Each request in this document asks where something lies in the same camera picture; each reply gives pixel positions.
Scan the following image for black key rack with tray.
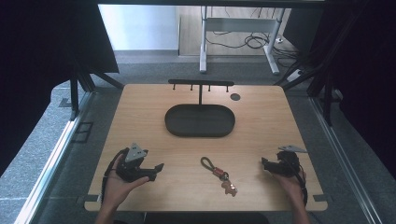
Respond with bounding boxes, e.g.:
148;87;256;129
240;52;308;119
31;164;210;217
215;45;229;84
163;78;236;139

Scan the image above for dark curtain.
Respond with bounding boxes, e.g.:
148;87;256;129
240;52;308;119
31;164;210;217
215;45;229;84
281;0;396;172
0;0;120;176

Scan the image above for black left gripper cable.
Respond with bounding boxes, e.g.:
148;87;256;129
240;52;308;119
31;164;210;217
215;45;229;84
100;147;130;203

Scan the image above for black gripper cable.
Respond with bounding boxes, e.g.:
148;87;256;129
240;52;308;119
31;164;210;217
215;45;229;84
100;147;130;203
290;160;310;207

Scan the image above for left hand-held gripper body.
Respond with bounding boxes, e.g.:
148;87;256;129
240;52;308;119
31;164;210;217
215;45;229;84
116;143;149;183

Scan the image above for aluminium rail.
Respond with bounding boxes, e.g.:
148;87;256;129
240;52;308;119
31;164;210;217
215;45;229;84
309;96;382;224
13;91;94;224

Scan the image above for black metal stand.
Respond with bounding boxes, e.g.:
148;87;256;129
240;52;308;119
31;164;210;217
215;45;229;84
68;60;125;121
273;8;365;127

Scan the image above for person's left hand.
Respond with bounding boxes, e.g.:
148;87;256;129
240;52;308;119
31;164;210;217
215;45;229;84
100;169;150;212

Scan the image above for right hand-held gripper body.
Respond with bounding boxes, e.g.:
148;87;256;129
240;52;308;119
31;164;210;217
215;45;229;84
267;144;309;178

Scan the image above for keychain with cord loop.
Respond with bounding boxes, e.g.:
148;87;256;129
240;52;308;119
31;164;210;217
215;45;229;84
200;156;239;198

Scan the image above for white power strip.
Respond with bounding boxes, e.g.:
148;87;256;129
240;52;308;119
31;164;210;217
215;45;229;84
286;69;304;83

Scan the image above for white metal desk frame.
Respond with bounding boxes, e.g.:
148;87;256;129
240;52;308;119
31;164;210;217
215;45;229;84
199;5;286;76

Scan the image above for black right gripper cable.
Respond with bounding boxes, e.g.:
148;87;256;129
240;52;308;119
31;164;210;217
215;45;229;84
290;160;310;207

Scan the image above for black floor cables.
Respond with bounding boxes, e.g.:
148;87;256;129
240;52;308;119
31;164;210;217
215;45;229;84
205;6;302;68

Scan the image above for person's right hand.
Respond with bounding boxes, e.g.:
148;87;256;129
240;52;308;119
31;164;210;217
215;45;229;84
273;171;308;203

